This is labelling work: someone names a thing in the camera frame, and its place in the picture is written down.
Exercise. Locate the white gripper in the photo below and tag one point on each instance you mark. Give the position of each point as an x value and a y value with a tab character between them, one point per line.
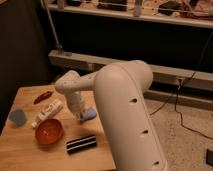
76	104

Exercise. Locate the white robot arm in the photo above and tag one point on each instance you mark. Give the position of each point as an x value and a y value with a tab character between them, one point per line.
118	92

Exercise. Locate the white tube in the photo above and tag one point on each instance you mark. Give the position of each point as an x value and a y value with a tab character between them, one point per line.
48	112

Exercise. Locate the black white striped block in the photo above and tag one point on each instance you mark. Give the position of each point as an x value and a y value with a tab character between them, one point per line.
80	144

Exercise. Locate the orange bowl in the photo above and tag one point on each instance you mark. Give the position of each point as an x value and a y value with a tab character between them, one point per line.
49	132

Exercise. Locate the red chili pepper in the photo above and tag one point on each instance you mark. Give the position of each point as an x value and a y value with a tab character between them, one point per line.
42	97

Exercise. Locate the blue cloth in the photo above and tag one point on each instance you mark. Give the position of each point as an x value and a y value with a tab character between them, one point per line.
18	117

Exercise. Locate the metal pole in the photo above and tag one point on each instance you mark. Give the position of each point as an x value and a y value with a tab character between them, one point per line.
58	45

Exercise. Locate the cluttered shelf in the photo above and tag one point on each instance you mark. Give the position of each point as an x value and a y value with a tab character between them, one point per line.
178	12

